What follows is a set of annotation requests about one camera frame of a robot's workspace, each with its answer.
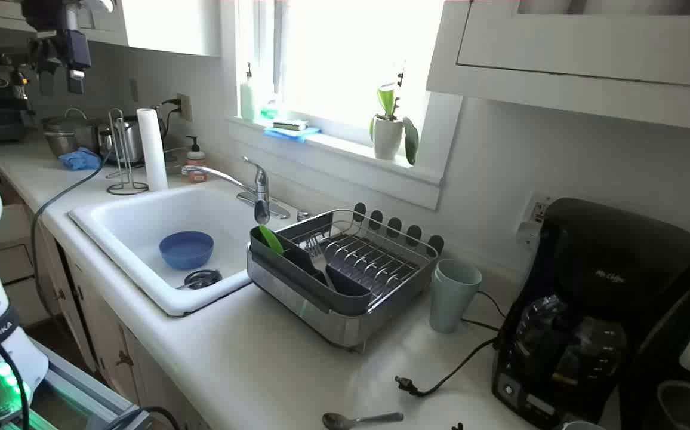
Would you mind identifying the white wall outlet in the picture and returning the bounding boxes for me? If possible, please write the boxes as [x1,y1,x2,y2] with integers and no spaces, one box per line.
[517,190,554,248]

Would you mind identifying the white paper towel roll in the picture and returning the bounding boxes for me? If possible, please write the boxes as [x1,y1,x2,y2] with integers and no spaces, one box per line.
[137,106,172,193]

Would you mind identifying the dark sponge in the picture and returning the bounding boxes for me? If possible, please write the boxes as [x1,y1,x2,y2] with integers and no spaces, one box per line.
[269,118,311,135]

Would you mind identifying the wall outlet with plug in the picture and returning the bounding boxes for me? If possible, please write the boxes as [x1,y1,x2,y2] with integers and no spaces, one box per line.
[167,93,194,125]

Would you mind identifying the potted plant in white pot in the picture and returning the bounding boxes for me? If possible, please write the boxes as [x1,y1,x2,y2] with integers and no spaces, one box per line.
[367,74,423,167]

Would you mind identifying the robot pedestal with green light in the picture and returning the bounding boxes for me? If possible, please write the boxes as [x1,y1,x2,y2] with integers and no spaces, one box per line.
[0,337,150,430]

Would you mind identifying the metal spoon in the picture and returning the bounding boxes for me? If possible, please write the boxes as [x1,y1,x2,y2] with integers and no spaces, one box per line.
[320,410,406,430]

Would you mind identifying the small soap pump bottle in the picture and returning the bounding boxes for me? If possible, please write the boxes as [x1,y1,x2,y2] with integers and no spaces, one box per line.
[182,135,211,186]

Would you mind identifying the black kitchen utensil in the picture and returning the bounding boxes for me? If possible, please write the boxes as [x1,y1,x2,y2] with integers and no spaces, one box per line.
[283,242,333,288]

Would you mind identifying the tall green soap dispenser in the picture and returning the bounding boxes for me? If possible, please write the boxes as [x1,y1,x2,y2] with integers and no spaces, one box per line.
[240,62,257,128]

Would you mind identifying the light green cup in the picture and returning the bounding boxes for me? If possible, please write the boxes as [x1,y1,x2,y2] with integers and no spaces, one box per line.
[427,258,484,336]

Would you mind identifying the steel canister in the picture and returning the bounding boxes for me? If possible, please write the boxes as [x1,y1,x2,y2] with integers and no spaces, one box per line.
[94,115,144,165]

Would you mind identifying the steel pot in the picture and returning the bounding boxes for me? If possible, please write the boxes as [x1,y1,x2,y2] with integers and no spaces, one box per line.
[40,111,96,159]

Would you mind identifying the grey cable across counter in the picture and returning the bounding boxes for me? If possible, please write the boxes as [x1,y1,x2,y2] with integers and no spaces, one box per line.
[27,164,111,320]

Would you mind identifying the white lower cabinets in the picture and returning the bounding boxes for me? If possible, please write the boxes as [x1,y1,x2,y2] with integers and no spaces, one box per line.
[32,222,211,430]

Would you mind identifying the white upper cabinet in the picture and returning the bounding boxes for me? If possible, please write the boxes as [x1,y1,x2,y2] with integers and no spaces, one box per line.
[425,0,690,137]

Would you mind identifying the blue bowl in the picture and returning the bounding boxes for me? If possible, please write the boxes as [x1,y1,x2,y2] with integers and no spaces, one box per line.
[157,229,218,272]

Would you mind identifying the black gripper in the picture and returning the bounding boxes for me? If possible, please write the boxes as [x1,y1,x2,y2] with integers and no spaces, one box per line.
[58,26,96,97]

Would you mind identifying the metal wire holder stand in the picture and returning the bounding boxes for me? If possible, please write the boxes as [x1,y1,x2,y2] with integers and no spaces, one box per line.
[105,107,150,199]

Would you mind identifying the crumpled blue cloth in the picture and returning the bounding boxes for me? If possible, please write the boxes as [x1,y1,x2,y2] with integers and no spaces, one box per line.
[58,147,102,176]

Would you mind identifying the white kitchen sink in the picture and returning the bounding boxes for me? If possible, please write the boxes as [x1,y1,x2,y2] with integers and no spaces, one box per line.
[66,182,298,320]

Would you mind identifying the steel dish drying rack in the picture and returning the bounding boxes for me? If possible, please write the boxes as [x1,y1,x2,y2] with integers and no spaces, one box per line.
[244,201,447,352]

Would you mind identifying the black sink drain strainer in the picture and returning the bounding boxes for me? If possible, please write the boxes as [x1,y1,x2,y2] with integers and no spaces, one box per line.
[182,269,225,293]

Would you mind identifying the white framed window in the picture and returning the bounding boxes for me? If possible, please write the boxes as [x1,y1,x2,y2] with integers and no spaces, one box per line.
[226,0,468,213]

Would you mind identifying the black coffee maker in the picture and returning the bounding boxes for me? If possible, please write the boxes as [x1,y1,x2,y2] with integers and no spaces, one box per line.
[491,197,690,429]

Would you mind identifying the black power cord with plug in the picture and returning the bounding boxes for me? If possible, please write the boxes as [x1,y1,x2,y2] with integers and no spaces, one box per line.
[395,290,513,400]

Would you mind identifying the chrome sink faucet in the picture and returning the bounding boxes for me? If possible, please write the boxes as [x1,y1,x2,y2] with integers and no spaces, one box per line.
[198,156,295,225]

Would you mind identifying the black countertop appliance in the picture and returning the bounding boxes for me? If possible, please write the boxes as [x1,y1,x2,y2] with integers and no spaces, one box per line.
[618,265,690,430]

